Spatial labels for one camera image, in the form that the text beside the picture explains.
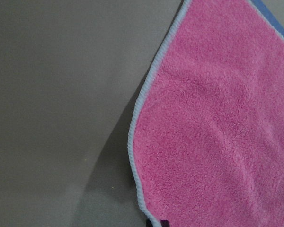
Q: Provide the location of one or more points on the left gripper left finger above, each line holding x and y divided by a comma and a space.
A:
147, 223

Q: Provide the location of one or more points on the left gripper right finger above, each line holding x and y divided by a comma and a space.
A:
164, 223

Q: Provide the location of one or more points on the pink and grey towel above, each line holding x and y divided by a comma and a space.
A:
206, 141

